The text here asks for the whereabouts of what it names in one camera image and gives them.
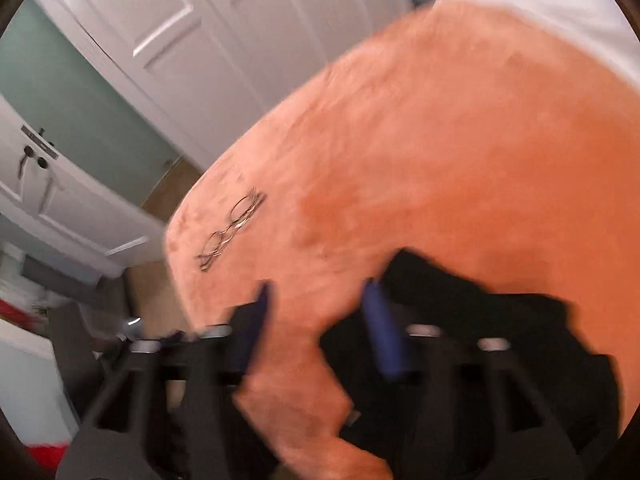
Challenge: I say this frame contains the white door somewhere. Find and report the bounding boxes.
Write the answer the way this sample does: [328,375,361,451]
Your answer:
[0,97,166,281]

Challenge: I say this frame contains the white blanket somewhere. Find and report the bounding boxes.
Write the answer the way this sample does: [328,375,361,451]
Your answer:
[462,0,640,83]

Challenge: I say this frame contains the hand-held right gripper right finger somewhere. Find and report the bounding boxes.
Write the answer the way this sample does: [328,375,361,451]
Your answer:
[361,279,586,480]

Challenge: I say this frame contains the white wardrobe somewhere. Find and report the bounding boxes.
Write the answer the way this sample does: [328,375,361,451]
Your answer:
[30,0,436,171]

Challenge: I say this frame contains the black pants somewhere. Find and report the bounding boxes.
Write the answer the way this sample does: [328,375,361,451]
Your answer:
[320,247,621,480]

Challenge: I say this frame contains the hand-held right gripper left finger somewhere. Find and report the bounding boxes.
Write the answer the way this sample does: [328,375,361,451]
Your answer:
[55,280,275,480]

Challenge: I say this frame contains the eyeglasses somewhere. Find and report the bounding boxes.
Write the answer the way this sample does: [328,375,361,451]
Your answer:
[197,187,267,272]

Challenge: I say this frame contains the black door handle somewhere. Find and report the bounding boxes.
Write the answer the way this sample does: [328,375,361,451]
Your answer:
[17,144,51,179]

